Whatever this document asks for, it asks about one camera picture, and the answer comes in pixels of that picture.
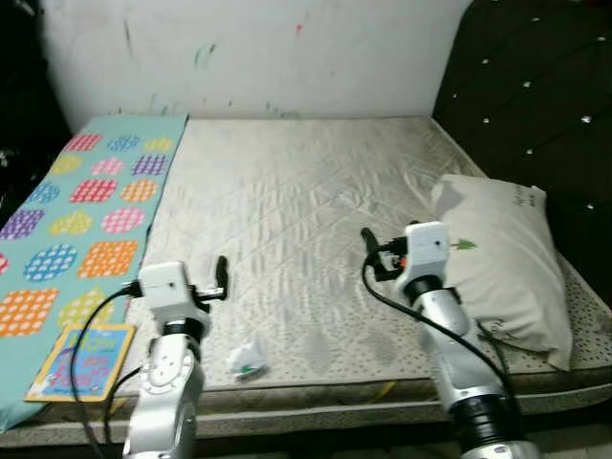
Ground white pillow with green tree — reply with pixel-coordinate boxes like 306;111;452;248
430;174;575;372

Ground yellow blue children's book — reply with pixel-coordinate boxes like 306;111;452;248
24;323;137;403

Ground crumpled white wrapper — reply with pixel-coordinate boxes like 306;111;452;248
227;342;267;383

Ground teal blanket with colourful shapes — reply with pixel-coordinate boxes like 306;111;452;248
0;113;189;431

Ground dark tufted headboard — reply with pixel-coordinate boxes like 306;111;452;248
432;0;612;297

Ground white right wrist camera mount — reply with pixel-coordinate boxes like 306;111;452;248
402;222;450;288

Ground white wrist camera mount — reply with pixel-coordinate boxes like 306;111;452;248
137;261;209;313
402;222;450;288

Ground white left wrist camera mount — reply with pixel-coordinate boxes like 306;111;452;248
137;261;209;313

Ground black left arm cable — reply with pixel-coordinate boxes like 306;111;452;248
69;282;144;459

